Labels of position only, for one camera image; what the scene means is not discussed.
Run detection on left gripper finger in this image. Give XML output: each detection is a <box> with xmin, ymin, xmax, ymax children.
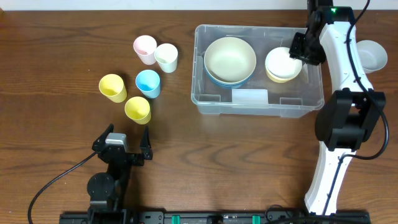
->
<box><xmin>92</xmin><ymin>123</ymin><xmax>113</xmax><ymax>152</ymax></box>
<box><xmin>140</xmin><ymin>126</ymin><xmax>153</xmax><ymax>160</ymax></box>

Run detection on white small bowl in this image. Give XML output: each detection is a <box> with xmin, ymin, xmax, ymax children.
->
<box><xmin>265</xmin><ymin>47</ymin><xmax>302</xmax><ymax>78</ymax></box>

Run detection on yellow small bowl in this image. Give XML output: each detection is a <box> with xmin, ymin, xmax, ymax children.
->
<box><xmin>266</xmin><ymin>69</ymin><xmax>294</xmax><ymax>83</ymax></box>

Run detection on beige large bowl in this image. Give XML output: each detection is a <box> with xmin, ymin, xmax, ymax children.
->
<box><xmin>204</xmin><ymin>37</ymin><xmax>257</xmax><ymax>73</ymax></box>

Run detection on dark blue large bowl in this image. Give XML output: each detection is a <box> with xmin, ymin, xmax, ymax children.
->
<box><xmin>211</xmin><ymin>80</ymin><xmax>247</xmax><ymax>90</ymax></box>

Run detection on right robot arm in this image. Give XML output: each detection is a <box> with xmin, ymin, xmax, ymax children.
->
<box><xmin>289</xmin><ymin>0</ymin><xmax>389</xmax><ymax>216</ymax></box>

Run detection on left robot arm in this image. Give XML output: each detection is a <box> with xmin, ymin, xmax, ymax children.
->
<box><xmin>86</xmin><ymin>124</ymin><xmax>153</xmax><ymax>224</ymax></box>

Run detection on yellow cup near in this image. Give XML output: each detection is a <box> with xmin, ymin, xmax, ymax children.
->
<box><xmin>124</xmin><ymin>96</ymin><xmax>151</xmax><ymax>124</ymax></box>

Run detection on yellow cup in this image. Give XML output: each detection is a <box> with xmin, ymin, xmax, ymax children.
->
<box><xmin>124</xmin><ymin>96</ymin><xmax>151</xmax><ymax>124</ymax></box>
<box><xmin>99</xmin><ymin>74</ymin><xmax>127</xmax><ymax>103</ymax></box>

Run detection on yellow cup far left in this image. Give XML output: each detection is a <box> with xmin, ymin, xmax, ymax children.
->
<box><xmin>99</xmin><ymin>74</ymin><xmax>127</xmax><ymax>103</ymax></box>

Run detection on blue cup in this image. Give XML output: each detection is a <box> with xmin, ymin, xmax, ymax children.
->
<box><xmin>136</xmin><ymin>70</ymin><xmax>160</xmax><ymax>98</ymax></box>

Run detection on grey small bowl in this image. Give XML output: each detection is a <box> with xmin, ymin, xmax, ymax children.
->
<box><xmin>357</xmin><ymin>40</ymin><xmax>388</xmax><ymax>73</ymax></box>

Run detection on clear plastic storage bin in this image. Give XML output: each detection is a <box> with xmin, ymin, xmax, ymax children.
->
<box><xmin>191</xmin><ymin>24</ymin><xmax>325</xmax><ymax>118</ymax></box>

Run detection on pale green cup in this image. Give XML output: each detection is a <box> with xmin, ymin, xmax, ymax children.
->
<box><xmin>155</xmin><ymin>44</ymin><xmax>178</xmax><ymax>73</ymax></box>

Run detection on pink cup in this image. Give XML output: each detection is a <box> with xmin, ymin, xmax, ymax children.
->
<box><xmin>133</xmin><ymin>35</ymin><xmax>157</xmax><ymax>65</ymax></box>

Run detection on left black cable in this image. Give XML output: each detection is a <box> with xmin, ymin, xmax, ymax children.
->
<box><xmin>27</xmin><ymin>151</ymin><xmax>98</xmax><ymax>224</ymax></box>

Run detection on black cable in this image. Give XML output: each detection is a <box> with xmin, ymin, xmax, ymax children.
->
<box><xmin>27</xmin><ymin>151</ymin><xmax>98</xmax><ymax>224</ymax></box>
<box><xmin>264</xmin><ymin>0</ymin><xmax>390</xmax><ymax>224</ymax></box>

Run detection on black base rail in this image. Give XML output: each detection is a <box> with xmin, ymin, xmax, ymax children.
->
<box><xmin>59</xmin><ymin>210</ymin><xmax>371</xmax><ymax>224</ymax></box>

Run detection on right black cable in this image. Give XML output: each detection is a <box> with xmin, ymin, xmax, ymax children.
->
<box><xmin>264</xmin><ymin>0</ymin><xmax>390</xmax><ymax>224</ymax></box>

